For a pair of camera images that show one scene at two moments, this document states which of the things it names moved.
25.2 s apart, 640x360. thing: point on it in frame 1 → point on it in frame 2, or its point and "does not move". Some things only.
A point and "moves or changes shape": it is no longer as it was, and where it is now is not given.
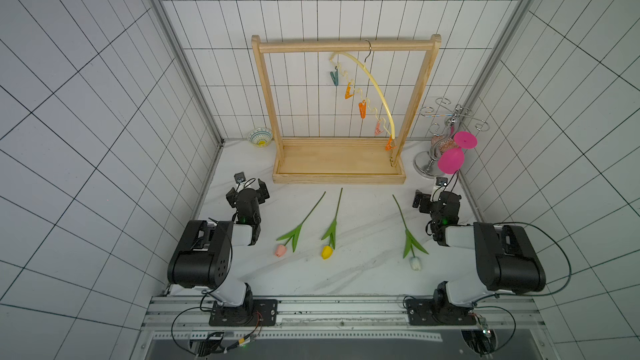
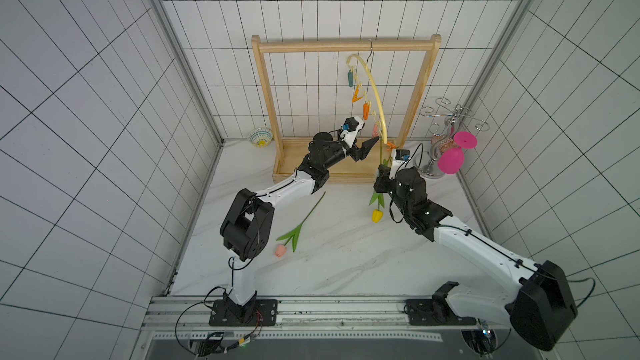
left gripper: [262, 192] → [363, 152]
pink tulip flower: [281, 250] does not move
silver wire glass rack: [427, 163] does not move
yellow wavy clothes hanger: [362, 90] moves or changes shape
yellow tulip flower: [327, 252] → [377, 214]
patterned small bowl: [260, 137] does not move
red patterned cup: [447, 143] does not move
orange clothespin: [362, 109] moves or changes shape
